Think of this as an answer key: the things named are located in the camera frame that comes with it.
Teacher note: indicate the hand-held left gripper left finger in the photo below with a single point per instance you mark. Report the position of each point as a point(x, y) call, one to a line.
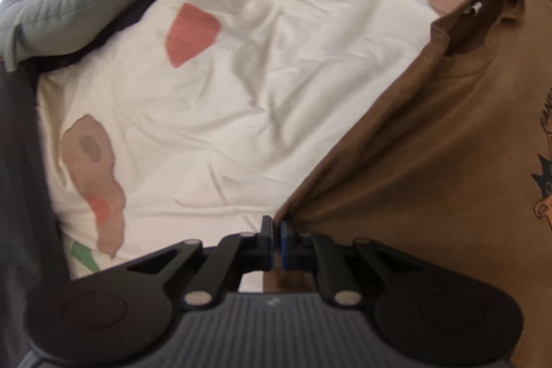
point(266, 243)

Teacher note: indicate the dark grey pillow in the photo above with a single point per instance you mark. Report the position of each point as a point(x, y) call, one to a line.
point(26, 200)

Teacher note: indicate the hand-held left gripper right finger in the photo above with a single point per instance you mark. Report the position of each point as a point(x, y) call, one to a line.
point(285, 247)

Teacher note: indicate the brown printed t-shirt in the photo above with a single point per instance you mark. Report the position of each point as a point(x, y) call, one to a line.
point(431, 156)

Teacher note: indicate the cream printed bedsheet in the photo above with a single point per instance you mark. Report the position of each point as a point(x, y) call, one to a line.
point(258, 92)

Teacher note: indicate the grey neck pillow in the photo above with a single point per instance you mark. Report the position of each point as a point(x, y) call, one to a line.
point(86, 1)

